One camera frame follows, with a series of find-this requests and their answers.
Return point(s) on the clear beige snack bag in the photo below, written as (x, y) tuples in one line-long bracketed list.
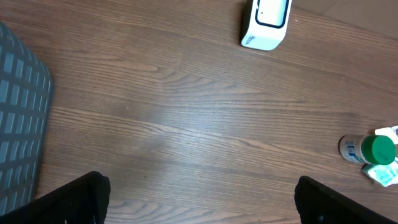
[(390, 132)]

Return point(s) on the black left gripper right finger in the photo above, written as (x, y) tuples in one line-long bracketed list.
[(317, 203)]

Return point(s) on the green lid white jar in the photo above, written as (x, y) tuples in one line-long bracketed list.
[(367, 149)]

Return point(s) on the grey plastic mesh basket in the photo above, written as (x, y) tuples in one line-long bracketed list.
[(27, 91)]

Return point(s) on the teal tissue pack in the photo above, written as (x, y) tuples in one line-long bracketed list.
[(384, 175)]

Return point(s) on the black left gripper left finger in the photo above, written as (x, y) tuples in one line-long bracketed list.
[(83, 200)]

